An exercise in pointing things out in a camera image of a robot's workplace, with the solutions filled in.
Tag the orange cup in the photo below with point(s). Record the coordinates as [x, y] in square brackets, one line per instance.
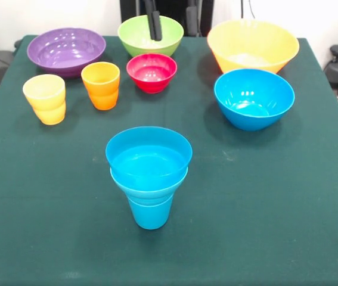
[100, 92]

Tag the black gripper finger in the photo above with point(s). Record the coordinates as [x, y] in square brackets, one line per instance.
[191, 21]
[155, 25]

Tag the pink red bowl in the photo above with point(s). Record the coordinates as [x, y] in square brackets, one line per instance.
[152, 74]

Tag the dark green tablecloth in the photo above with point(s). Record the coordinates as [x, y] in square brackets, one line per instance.
[67, 223]

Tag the green bowl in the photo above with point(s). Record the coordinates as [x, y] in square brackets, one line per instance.
[139, 44]

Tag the purple bowl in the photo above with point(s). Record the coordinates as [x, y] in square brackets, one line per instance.
[67, 59]

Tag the shallow blue bowl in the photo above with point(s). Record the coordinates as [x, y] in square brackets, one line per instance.
[149, 161]

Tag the large blue bowl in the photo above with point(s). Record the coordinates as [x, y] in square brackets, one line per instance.
[255, 116]

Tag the large yellow bowl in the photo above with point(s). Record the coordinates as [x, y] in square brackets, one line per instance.
[252, 44]

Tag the yellow cup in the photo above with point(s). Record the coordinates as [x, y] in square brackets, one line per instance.
[48, 104]

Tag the blue cup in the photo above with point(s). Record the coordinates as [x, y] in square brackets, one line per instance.
[152, 216]

